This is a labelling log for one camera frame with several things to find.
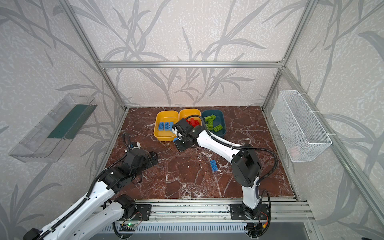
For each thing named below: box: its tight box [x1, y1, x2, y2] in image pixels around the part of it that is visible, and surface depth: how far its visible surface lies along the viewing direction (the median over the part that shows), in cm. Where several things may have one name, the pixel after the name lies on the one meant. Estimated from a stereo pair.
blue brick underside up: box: [164, 122, 170, 131], surface depth 109 cm
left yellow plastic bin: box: [153, 110, 180, 142], surface depth 110 cm
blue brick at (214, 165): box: [210, 159, 219, 172], surface depth 89 cm
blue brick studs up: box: [168, 122, 174, 132], surface depth 107 cm
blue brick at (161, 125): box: [159, 122, 165, 131], surface depth 110 cm
